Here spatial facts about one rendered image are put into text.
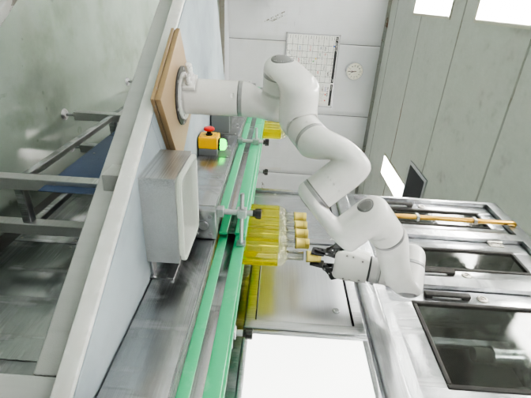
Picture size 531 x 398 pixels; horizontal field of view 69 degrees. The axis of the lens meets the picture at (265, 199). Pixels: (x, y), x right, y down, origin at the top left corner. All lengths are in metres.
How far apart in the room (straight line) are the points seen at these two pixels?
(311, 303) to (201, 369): 0.49
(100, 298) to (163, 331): 0.18
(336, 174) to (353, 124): 6.46
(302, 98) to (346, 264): 0.50
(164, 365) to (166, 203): 0.32
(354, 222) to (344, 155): 0.15
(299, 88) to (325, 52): 6.07
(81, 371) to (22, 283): 0.75
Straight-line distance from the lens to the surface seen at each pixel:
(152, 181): 0.85
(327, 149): 0.86
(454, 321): 1.37
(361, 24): 7.02
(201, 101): 1.05
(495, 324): 1.43
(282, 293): 1.23
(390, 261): 0.99
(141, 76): 1.10
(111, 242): 0.78
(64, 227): 1.43
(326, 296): 1.24
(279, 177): 7.57
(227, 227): 1.17
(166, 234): 0.90
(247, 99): 1.03
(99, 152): 1.59
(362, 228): 0.87
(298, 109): 0.92
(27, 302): 1.37
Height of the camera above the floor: 1.03
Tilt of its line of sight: 1 degrees down
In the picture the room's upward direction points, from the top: 94 degrees clockwise
